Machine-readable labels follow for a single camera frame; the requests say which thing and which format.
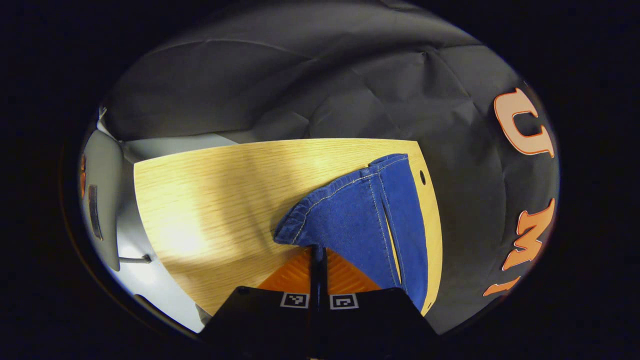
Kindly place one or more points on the blue denim jeans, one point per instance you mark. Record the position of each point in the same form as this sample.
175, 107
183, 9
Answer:
350, 215

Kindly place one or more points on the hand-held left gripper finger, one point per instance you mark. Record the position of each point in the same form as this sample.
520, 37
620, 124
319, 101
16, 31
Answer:
314, 285
323, 285

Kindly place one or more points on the pale grey furniture piece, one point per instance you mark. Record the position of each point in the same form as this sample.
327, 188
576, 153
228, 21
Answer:
105, 175

